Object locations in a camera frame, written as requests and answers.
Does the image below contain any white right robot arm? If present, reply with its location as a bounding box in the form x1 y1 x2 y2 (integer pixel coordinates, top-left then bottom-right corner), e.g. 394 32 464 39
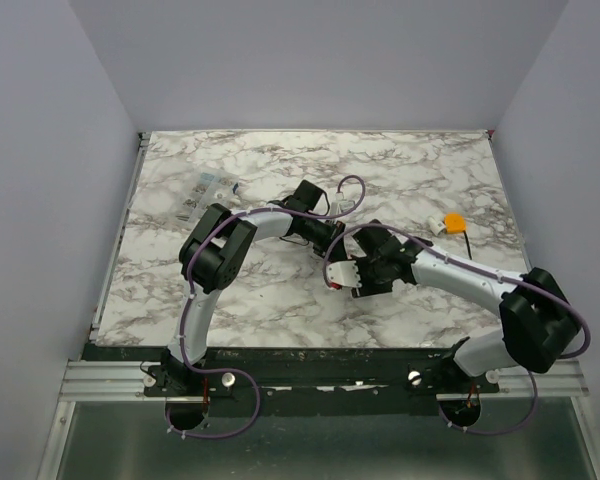
353 220 586 377

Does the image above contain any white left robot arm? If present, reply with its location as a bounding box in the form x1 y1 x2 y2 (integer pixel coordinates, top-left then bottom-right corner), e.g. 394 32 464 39
156 180 359 391

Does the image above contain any small white orange object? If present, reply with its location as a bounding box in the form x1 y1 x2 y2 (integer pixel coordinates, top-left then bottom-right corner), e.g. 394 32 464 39
426 212 473 260

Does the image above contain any clear plastic organizer box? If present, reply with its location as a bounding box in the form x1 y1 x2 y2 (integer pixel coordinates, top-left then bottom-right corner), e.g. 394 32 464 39
171 168 239 226

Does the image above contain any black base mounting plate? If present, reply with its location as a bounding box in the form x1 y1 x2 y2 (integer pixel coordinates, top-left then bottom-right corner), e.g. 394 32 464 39
82 344 499 424

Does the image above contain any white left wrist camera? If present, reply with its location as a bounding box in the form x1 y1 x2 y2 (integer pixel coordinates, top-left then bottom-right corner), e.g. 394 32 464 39
329 192 356 216

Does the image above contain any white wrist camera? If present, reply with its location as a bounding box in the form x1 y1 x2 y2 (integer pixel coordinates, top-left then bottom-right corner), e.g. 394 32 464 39
326 259 362 289
329 192 356 216

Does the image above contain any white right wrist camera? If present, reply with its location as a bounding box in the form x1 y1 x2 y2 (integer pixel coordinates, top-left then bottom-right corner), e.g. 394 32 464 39
326 259 362 289

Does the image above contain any aluminium frame rail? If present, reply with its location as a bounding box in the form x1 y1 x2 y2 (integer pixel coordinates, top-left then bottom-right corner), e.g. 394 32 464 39
42 130 595 479

